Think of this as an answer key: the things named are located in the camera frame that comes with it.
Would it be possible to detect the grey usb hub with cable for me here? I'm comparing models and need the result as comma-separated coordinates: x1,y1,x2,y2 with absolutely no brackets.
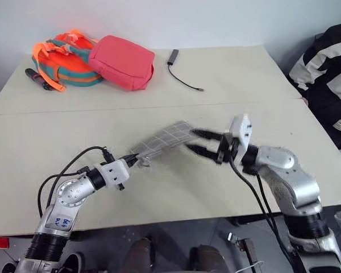
166,48,206,93

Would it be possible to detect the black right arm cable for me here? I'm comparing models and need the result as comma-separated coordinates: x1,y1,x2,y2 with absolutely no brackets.
228,158,303,273

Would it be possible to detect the white cable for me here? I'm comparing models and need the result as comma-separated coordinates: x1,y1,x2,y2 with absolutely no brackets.
235,260,265,273

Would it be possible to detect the pink fabric pouch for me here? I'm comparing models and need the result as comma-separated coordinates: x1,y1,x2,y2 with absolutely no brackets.
88,35,156,92

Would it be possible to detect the black and pink marker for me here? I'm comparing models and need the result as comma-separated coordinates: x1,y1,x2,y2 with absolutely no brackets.
24,68,53,92

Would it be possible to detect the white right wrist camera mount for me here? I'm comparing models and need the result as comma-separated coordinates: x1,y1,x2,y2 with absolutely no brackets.
225,113,254,165

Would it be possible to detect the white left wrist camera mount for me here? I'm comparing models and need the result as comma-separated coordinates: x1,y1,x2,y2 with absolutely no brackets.
98,158,131,191

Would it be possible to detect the dark rounded shape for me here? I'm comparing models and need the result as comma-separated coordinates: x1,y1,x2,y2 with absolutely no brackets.
188,244,231,273
123,237,156,273

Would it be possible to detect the black and white jacket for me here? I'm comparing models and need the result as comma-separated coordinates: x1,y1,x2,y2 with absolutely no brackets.
288,20,341,151

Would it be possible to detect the grey plaid pouch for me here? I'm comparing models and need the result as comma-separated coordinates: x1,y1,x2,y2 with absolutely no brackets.
129,120,196,169

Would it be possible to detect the orange and teal backpack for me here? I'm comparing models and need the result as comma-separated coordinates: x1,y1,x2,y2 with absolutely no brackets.
31,28,105,92

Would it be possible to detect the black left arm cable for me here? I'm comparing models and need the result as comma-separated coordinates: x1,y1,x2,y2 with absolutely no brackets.
37,146,116,218

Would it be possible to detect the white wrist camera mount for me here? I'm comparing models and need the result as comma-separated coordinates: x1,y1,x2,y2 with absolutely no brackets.
225,113,254,165
98,158,131,191

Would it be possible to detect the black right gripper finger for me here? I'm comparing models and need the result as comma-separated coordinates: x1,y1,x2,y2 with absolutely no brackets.
191,128,226,142
185,144,220,160

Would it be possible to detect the metal clamp bracket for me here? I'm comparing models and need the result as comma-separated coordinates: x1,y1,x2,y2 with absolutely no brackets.
225,231,259,266

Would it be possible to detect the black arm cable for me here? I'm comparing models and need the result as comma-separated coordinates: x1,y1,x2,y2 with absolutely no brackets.
228,158,303,273
37,146,116,218

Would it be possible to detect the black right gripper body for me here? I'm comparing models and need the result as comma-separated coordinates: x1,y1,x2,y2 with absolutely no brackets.
214,131,242,166

